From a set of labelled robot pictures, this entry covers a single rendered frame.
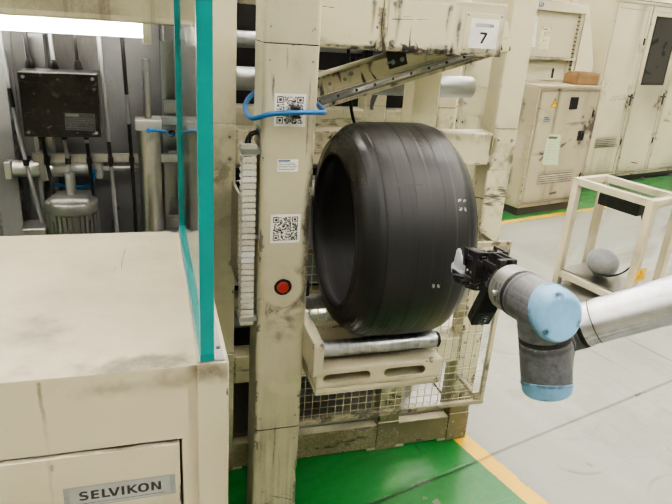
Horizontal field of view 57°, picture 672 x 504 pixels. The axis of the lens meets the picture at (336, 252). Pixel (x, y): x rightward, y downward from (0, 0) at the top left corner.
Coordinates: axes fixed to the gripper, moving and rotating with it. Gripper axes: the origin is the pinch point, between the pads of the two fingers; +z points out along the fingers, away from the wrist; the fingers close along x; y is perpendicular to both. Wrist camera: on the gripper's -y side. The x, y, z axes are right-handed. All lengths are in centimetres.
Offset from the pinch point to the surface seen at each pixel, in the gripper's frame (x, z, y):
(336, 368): 19.7, 22.8, -33.0
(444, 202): -1.1, 10.9, 12.8
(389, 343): 4.5, 24.5, -28.0
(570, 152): -338, 405, -11
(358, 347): 13.3, 24.4, -28.4
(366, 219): 17.1, 13.4, 8.5
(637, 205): -232, 196, -25
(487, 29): -29, 48, 56
